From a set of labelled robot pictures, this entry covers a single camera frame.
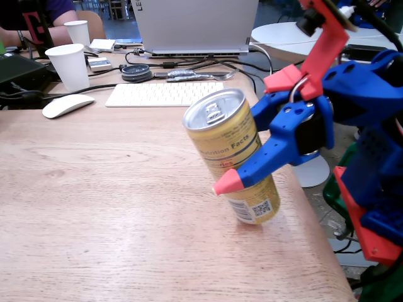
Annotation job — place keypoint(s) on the black box device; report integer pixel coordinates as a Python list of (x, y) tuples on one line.
[(19, 70)]

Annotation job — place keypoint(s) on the wooden chair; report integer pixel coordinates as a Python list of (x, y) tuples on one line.
[(96, 25)]

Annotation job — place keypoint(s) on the silver laptop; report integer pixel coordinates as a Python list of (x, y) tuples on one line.
[(195, 25)]

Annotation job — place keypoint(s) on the foil wrapped fork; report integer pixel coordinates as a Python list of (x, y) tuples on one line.
[(189, 79)]

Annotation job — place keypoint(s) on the blue gripper finger with pink tip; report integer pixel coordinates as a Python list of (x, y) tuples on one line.
[(267, 157), (264, 110)]

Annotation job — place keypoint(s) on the white computer mouse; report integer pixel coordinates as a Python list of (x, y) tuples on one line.
[(67, 105)]

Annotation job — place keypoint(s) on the white round table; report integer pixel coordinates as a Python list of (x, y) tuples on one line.
[(280, 41)]

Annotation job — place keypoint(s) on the small grey white device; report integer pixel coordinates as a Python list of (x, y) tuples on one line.
[(100, 64)]

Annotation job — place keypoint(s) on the yellow drink can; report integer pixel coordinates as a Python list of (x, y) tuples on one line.
[(220, 135)]

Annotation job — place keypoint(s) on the green clamp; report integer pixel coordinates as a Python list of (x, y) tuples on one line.
[(333, 195), (384, 289)]

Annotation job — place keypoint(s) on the white flat box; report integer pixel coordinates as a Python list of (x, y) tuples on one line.
[(102, 44)]

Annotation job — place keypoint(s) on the small white paper cup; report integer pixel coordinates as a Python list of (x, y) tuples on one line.
[(78, 33)]

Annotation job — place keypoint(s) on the green carton box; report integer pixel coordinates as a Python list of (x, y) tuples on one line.
[(1, 45)]

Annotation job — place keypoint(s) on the red robot base plate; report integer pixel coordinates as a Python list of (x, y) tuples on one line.
[(362, 229)]

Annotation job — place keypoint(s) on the red camera mount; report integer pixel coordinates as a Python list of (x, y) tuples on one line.
[(327, 47)]

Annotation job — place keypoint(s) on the white keyboard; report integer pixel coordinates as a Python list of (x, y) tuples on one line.
[(163, 94)]

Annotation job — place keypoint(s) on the large white paper cup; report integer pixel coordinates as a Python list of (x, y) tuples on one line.
[(69, 69)]

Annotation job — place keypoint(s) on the black power brick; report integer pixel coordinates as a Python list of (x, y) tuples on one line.
[(362, 52)]

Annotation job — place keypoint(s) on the black round lid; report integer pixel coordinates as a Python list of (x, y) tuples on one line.
[(136, 73)]

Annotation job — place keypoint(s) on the foil wrapped utensil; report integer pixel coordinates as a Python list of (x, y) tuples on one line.
[(182, 73)]

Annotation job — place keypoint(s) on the seated person purple shirt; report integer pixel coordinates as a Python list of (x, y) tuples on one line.
[(61, 33)]

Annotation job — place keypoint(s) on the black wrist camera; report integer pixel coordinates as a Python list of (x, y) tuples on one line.
[(310, 22)]

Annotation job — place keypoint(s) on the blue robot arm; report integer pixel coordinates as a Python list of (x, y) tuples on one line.
[(378, 163)]

